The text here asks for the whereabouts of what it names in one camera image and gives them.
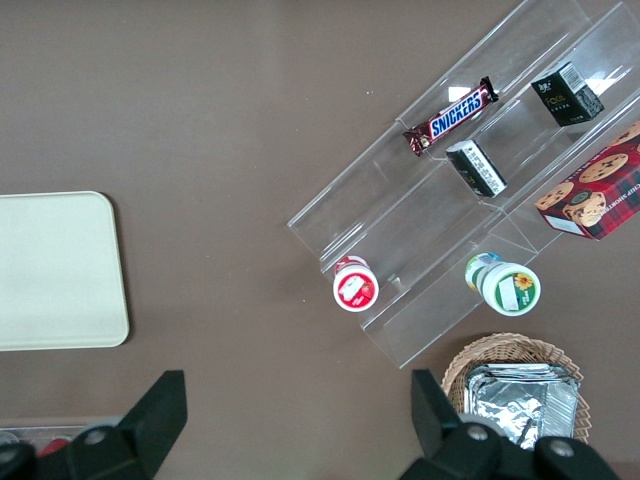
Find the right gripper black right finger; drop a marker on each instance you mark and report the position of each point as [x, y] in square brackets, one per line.
[445, 440]

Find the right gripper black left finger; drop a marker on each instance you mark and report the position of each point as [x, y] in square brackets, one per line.
[135, 440]

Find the light wicker basket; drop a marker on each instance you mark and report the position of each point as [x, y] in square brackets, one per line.
[500, 350]

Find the beige rectangular tray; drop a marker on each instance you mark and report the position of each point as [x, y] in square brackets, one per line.
[60, 270]

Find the stacked foil containers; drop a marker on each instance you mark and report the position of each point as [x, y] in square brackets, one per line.
[520, 405]

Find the red cola bottle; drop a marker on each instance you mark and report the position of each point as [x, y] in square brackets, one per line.
[52, 446]

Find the clear acrylic bottle rack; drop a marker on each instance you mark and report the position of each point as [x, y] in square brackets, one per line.
[30, 431]

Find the green lid yogurt cup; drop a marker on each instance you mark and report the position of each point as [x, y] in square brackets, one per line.
[510, 290]

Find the red lid yogurt cup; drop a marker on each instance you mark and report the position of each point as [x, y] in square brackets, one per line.
[355, 290]

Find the clear acrylic tiered shelf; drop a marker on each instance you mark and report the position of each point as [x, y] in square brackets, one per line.
[380, 200]

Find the small black carton box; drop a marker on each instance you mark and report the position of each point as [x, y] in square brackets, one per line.
[475, 167]
[565, 97]

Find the red plaid cookie box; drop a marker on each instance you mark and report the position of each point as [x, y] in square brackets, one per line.
[595, 195]

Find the Snickers chocolate bar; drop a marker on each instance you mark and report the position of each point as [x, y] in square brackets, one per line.
[452, 117]

